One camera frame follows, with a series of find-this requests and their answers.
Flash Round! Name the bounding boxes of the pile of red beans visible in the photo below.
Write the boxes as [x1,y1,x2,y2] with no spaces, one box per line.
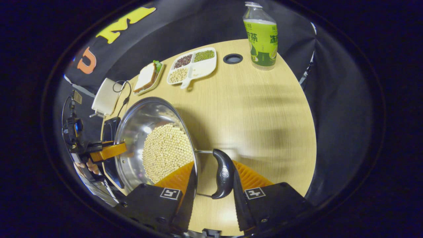
[174,54,193,69]

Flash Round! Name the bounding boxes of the black power cable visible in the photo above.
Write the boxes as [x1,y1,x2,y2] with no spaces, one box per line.
[112,80,132,108]

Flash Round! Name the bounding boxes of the stainless steel pot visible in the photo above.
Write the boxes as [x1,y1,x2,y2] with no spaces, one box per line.
[114,97,236,200]

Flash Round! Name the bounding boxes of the sandwich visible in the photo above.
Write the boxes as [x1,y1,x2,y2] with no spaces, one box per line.
[134,60,163,93]

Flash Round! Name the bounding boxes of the green label drink bottle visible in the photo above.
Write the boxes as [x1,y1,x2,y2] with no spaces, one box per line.
[243,2,278,71]

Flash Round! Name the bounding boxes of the small pile of soybeans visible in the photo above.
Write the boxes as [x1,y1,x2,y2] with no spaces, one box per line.
[169,68,189,83]

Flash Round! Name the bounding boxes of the large pile of soybeans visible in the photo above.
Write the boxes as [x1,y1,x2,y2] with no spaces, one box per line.
[143,123,194,184]

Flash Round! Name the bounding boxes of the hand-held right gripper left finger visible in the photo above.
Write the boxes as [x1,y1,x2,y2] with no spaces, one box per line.
[114,162,198,233]

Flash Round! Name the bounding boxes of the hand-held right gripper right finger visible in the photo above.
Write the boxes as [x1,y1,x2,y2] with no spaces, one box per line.
[232,160,313,232]

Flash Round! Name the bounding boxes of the white toaster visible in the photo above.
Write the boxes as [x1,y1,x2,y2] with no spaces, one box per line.
[92,78,123,116]

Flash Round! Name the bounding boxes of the pile of green beans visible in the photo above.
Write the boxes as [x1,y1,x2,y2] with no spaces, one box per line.
[194,50,215,62]

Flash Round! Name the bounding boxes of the small white plate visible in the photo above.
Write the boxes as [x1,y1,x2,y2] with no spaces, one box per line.
[133,63,165,96]

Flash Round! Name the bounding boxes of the white divided tray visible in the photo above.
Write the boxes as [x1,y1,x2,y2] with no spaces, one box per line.
[167,47,217,90]

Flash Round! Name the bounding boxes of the black induction cooktop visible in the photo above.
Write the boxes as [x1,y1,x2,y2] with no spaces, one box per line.
[101,116,126,189]

